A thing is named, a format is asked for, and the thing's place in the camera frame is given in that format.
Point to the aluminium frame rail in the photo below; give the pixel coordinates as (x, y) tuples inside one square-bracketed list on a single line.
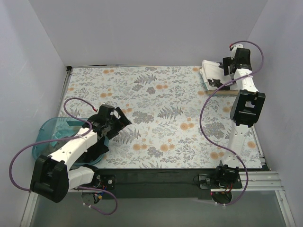
[(168, 198)]

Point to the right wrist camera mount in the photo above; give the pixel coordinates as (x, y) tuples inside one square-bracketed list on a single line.
[(233, 49)]

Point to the teal plastic basket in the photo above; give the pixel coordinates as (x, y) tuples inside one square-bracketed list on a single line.
[(57, 128)]

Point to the folded tan t shirt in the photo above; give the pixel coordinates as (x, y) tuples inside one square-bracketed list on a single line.
[(223, 92)]

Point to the floral table cloth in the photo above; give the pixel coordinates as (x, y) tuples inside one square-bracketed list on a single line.
[(175, 124)]

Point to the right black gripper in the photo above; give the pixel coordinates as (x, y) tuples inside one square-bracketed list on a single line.
[(227, 65)]

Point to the folded teal t shirt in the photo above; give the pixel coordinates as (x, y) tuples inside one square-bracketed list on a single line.
[(204, 80)]

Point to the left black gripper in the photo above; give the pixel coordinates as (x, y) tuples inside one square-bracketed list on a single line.
[(116, 125)]

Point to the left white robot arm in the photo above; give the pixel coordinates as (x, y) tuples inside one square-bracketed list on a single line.
[(54, 175)]

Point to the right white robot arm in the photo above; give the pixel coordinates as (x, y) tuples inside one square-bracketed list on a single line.
[(244, 114)]

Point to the white t shirt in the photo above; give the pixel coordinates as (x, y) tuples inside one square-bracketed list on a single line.
[(213, 71)]

